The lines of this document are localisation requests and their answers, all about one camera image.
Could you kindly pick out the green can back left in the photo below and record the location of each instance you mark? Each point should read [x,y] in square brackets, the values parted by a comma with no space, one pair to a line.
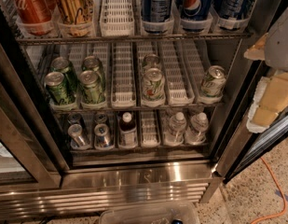
[64,66]

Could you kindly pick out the stainless steel fridge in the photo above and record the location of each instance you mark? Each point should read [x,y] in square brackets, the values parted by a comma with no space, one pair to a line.
[51,177]

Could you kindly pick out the silver can bottom front left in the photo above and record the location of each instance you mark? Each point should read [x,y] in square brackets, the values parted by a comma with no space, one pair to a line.
[77,134]

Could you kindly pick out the white empty tray middle shelf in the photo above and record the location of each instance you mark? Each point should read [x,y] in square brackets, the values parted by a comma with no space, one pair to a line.
[123,91]

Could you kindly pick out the white empty tray shelf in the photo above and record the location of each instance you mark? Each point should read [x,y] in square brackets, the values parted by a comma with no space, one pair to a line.
[116,18]
[123,91]

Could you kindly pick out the silver can bottom back left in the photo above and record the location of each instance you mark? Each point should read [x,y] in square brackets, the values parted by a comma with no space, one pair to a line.
[76,118]

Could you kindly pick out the white empty tray top shelf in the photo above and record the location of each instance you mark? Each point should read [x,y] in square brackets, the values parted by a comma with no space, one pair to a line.
[116,18]

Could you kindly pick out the clear water bottle left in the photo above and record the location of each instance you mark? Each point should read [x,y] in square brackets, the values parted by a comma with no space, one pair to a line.
[174,136]

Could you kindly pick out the blue Pepsi can left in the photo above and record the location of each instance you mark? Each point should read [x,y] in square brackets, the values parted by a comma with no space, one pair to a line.
[155,15]

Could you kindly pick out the blue Pepsi can middle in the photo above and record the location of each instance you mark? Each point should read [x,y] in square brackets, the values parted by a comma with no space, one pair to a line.
[194,12]

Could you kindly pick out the white 7up can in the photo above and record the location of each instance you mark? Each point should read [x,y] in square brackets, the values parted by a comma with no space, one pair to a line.
[213,81]
[150,61]
[153,85]

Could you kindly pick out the green can front left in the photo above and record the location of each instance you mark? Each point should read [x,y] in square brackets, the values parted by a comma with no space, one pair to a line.
[58,88]

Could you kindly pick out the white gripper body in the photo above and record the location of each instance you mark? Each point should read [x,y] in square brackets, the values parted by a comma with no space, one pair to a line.
[281,44]

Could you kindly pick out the clear plastic bin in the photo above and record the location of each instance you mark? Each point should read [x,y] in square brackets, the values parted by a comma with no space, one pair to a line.
[153,213]

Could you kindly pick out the clear water bottle right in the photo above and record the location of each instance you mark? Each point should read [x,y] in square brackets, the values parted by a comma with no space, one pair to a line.
[195,133]

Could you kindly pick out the red Coca-Cola can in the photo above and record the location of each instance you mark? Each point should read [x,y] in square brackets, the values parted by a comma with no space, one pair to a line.
[34,12]

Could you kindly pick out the wire shelf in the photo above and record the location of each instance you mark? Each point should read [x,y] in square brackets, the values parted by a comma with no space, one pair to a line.
[134,38]
[133,108]

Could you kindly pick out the blue pepsi can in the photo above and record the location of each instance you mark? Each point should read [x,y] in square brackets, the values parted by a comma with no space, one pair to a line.
[234,14]
[155,15]
[194,12]

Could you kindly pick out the fridge glass door right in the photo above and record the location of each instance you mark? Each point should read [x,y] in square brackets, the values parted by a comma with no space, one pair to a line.
[259,144]

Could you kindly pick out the blue Pepsi can right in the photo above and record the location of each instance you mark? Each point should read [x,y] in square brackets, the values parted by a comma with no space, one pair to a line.
[234,14]

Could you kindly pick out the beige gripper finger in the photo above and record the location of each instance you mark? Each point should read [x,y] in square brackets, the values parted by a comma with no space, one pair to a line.
[270,99]
[257,51]

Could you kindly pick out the silver blue can bottom front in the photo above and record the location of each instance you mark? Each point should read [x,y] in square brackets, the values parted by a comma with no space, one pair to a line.
[103,138]

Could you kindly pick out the dark drink bottle white cap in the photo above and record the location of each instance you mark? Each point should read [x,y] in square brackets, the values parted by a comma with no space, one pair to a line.
[128,131]

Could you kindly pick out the green can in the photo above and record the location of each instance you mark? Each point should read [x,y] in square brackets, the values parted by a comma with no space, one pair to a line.
[95,64]
[91,87]
[58,88]
[64,66]

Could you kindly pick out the clear water bottle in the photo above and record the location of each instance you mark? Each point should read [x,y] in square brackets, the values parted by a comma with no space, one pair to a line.
[195,133]
[174,136]

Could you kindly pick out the top wire shelf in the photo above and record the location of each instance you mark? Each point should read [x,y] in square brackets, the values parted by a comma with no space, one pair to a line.
[134,38]

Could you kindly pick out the middle wire shelf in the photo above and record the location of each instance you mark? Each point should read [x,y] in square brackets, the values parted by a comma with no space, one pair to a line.
[133,108]

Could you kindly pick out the gold soda can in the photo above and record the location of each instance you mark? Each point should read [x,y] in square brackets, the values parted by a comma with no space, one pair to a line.
[77,15]

